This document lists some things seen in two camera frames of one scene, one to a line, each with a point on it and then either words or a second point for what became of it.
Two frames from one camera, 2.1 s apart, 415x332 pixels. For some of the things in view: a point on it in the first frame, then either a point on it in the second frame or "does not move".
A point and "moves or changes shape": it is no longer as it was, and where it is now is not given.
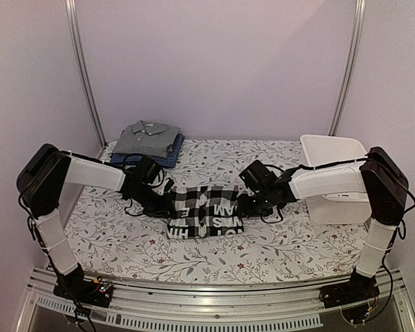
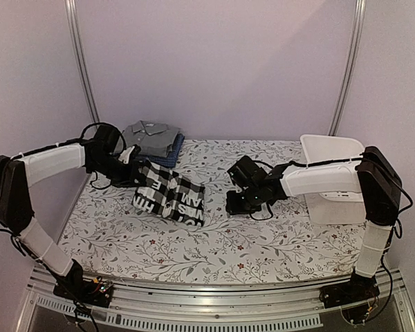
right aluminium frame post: (360, 9) does not move
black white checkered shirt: (202, 211) moves or changes shape
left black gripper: (162, 211) → (128, 180)
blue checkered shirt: (169, 161) does not move
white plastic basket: (348, 208) does not move
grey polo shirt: (147, 138) does not move
